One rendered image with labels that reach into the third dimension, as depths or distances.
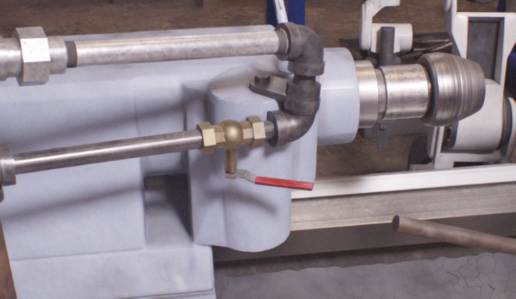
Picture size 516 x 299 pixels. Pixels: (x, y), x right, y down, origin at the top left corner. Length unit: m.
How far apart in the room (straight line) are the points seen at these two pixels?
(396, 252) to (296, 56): 0.59
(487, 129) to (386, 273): 0.76
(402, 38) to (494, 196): 0.73
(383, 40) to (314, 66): 1.14
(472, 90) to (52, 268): 0.50
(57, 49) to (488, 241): 0.46
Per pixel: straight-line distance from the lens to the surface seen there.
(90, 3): 4.69
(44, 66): 0.63
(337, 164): 2.95
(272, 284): 1.21
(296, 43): 0.71
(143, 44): 0.66
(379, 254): 1.25
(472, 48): 1.94
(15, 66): 0.63
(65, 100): 0.82
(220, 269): 1.21
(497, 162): 1.70
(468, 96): 0.94
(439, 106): 0.93
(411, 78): 0.93
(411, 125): 3.18
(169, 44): 0.67
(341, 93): 0.87
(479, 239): 0.83
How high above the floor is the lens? 1.49
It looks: 29 degrees down
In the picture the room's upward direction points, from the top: straight up
